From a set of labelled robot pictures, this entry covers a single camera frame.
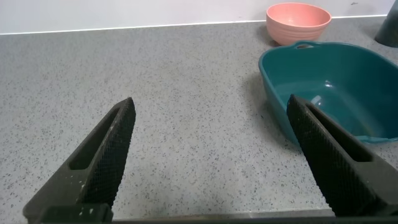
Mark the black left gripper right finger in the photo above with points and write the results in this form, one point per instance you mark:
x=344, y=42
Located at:
x=339, y=174

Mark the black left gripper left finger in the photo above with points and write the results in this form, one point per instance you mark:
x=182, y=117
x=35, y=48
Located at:
x=102, y=161

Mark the translucent blue ribbed cup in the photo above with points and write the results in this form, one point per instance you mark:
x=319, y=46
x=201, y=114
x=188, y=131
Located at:
x=390, y=31

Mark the teal plastic tray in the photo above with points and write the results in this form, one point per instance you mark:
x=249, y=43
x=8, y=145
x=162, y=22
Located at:
x=342, y=90

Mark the pink bowl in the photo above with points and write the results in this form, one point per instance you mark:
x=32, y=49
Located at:
x=295, y=23

